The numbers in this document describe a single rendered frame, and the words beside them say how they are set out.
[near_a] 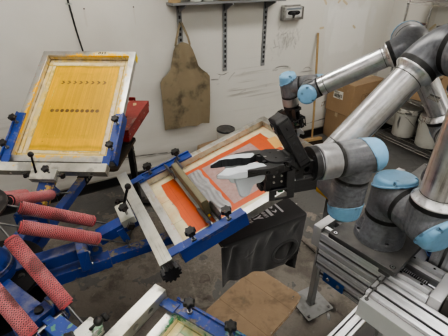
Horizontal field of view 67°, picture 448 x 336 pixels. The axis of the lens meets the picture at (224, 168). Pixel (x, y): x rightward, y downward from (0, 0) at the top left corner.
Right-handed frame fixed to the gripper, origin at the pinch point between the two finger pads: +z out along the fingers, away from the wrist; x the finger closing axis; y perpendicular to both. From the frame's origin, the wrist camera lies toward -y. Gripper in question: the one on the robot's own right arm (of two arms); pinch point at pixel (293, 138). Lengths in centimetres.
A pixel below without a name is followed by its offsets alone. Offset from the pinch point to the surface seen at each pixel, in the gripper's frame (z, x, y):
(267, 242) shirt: 32, -37, 21
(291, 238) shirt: 39, -24, 22
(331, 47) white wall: 67, 206, -200
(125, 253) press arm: 10, -97, 2
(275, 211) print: 25.7, -24.9, 12.7
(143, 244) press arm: 12, -88, 1
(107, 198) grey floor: 101, -108, -181
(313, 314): 126, -17, 21
